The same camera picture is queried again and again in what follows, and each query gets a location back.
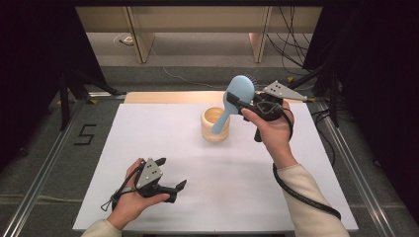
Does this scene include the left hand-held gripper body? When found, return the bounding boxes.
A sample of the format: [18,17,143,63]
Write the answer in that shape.
[133,157,168,198]

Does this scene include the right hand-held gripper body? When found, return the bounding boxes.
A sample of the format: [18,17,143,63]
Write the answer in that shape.
[250,80,308,143]

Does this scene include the light blue hairbrush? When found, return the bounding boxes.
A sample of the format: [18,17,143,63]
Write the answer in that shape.
[210,74,259,135]

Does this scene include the cream ribbed cup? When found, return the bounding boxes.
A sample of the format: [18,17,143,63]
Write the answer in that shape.
[201,106,231,143]

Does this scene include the person's left hand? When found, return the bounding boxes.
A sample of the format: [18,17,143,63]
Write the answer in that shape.
[107,157,171,231]

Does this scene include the person's right hand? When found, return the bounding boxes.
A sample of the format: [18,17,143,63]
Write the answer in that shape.
[241,100,299,170]

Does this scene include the black metal stand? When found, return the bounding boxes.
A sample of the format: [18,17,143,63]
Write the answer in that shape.
[282,60,342,128]
[57,63,128,132]

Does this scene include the white table cover board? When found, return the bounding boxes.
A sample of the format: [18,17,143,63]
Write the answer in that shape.
[72,103,360,232]

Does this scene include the wooden table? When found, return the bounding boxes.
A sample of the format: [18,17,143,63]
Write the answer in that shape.
[124,91,303,105]

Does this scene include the beige wooden desk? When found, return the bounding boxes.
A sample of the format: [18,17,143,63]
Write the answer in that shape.
[74,5,324,64]

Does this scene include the black curtain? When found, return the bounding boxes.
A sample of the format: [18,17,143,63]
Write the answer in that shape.
[0,0,109,174]
[301,0,419,225]

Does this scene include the round floor socket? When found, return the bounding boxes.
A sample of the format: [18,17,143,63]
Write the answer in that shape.
[113,33,134,48]

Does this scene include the left hand-held gripper black cable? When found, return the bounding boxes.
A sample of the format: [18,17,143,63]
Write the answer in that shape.
[100,163,146,212]

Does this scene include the hand-held gripper black cable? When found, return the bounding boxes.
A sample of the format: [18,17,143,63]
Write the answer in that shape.
[271,104,342,221]
[100,163,146,212]

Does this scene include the black floor cables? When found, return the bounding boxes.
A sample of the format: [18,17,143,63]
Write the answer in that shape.
[310,107,356,168]

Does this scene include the white floor cable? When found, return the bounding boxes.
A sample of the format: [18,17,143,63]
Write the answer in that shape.
[148,45,318,92]

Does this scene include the bundle of black hanging cables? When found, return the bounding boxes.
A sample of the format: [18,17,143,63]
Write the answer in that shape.
[265,5,314,77]

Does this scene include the right hand-held gripper black cable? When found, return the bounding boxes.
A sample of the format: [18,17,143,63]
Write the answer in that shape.
[271,104,342,221]

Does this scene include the metal floor rail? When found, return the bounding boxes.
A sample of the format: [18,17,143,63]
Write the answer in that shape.
[0,98,89,237]
[315,101,397,237]

